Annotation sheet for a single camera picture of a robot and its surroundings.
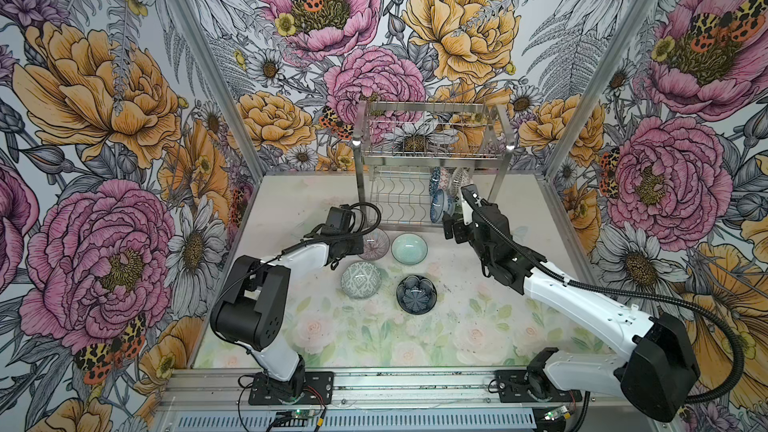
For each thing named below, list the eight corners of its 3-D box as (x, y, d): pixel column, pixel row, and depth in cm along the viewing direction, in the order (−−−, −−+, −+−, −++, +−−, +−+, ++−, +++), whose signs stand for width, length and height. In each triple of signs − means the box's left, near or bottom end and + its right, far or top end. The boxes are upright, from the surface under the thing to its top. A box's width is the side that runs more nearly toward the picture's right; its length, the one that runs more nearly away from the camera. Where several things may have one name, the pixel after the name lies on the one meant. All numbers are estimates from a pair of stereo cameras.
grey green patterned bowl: (341, 299, 90) (339, 293, 87) (345, 268, 97) (343, 261, 94) (380, 299, 90) (380, 293, 87) (381, 268, 97) (381, 261, 94)
